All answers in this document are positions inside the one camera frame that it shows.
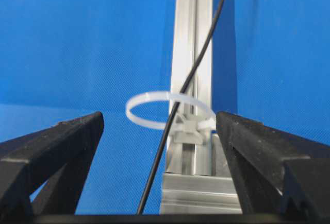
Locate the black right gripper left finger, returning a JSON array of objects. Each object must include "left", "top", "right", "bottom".
[{"left": 1, "top": 111, "right": 104, "bottom": 219}]

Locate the silver lower corner bracket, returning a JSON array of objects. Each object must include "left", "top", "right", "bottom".
[{"left": 211, "top": 133, "right": 232, "bottom": 178}]

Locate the aluminium extrusion lower rail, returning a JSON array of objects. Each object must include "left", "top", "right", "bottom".
[{"left": 160, "top": 173, "right": 242, "bottom": 214}]

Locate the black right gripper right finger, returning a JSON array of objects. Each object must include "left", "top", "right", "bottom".
[{"left": 216, "top": 111, "right": 329, "bottom": 218}]

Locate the aluminium extrusion vertical rail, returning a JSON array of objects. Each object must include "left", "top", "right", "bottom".
[{"left": 166, "top": 0, "right": 213, "bottom": 176}]

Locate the white zip tie mount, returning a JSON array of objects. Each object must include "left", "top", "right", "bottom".
[{"left": 169, "top": 113, "right": 203, "bottom": 145}]

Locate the white zip tie loop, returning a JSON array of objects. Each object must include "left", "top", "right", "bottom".
[{"left": 125, "top": 91, "right": 216, "bottom": 132}]

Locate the black USB cable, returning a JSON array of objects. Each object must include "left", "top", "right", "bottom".
[{"left": 136, "top": 0, "right": 230, "bottom": 216}]

